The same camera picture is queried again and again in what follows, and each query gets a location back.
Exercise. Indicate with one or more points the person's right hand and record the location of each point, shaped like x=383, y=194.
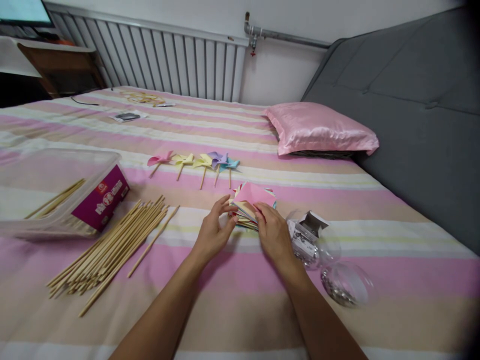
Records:
x=275, y=236

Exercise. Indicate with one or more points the person's left hand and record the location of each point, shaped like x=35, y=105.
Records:
x=212, y=230

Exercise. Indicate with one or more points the stack of coloured paper sheets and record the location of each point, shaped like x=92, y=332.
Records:
x=245, y=218

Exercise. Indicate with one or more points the pink paper square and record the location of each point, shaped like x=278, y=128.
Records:
x=250, y=197

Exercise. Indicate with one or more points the white cardboard pin box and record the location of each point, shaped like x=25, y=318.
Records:
x=305, y=232

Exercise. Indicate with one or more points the clear plastic half sphere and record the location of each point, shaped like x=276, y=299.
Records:
x=347, y=285
x=317, y=243

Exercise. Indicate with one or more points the pink striped bed sheet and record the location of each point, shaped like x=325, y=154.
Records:
x=225, y=285

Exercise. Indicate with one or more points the single bamboo skewer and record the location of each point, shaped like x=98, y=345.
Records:
x=153, y=242

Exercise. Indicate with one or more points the yellow paper pinwheel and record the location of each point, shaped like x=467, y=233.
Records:
x=183, y=160
x=202, y=162

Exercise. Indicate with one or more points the blue paper pinwheel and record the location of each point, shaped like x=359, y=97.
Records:
x=232, y=164

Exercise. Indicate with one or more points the purple paper pinwheel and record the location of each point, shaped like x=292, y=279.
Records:
x=218, y=159

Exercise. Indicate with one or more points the pink paper pinwheel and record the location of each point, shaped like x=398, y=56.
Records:
x=160, y=160

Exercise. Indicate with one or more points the pile of bamboo sticks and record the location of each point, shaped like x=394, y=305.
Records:
x=108, y=249

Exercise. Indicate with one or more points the pink satin pillow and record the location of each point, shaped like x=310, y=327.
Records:
x=318, y=127

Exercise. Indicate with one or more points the small silver packet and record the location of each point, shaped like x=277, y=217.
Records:
x=165, y=104

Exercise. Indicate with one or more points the clear bag with black contents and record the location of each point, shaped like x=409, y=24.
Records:
x=127, y=116

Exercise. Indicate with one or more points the heap of beige rubber bands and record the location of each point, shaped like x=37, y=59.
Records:
x=140, y=97

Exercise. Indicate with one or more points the clear plastic box purple label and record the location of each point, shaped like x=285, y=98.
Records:
x=56, y=191

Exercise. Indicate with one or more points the white radiator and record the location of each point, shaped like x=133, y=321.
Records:
x=157, y=60

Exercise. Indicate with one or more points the grey sofa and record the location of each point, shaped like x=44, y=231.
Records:
x=405, y=101

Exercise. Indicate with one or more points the metal pipe with red valve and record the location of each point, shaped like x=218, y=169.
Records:
x=277, y=35

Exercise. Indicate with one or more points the wooden chair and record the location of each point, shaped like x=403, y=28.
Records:
x=63, y=65

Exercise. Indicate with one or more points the white desk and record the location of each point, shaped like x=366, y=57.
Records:
x=22, y=56

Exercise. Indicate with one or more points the computer monitor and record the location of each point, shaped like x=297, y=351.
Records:
x=22, y=13

